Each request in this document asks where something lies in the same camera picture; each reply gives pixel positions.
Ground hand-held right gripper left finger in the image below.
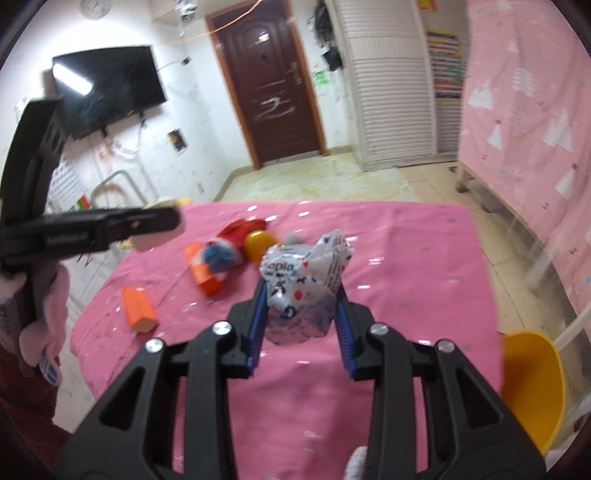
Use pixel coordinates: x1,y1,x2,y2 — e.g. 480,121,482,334
55,279,269,480

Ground small orange block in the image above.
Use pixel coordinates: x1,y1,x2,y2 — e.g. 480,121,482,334
122,287,158,332

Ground dark brown door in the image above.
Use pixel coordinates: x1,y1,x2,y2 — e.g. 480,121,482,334
205,0,330,169

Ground blue pompom ball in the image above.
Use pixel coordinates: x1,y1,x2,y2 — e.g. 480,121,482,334
205,242,246,274

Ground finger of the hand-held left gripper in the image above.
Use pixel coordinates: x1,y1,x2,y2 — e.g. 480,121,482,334
105,206,184,248

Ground grey metal tube frame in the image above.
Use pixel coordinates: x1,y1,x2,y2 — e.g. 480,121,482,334
92,169,147,209

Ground white louvred wardrobe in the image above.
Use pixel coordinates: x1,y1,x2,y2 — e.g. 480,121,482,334
325,0,467,171

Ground eye test chart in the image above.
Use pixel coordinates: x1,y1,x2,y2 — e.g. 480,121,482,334
46,161,96,213

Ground yellow plastic chair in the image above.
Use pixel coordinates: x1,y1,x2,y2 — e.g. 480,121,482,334
501,308,591,456

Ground dark red garment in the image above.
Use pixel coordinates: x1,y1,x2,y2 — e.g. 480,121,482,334
0,346,62,432

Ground pink star tablecloth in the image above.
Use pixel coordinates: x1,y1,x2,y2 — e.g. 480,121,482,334
69,200,507,480

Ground white fluffy cloth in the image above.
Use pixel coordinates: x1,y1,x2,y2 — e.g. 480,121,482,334
348,446,378,480

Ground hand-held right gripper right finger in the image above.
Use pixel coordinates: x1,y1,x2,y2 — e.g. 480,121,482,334
333,284,548,480

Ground round wall clock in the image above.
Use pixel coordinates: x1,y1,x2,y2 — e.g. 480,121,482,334
80,0,112,18

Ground black wall television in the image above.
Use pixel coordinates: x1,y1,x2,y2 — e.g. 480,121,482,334
52,45,168,141

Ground hanging black bags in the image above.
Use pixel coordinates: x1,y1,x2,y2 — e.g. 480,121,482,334
307,0,344,71

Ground pink tree print curtain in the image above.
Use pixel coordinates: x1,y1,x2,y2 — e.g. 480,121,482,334
457,0,591,320

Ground yellow plastic egg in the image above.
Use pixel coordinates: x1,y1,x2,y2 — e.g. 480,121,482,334
244,229,278,263

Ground white printed wrapper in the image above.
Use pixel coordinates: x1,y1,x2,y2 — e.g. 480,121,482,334
259,229,354,347

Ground colourful grid poster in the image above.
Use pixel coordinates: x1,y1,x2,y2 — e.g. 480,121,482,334
425,30,464,100

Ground orange carton box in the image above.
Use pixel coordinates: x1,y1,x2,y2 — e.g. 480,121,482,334
184,242,225,297

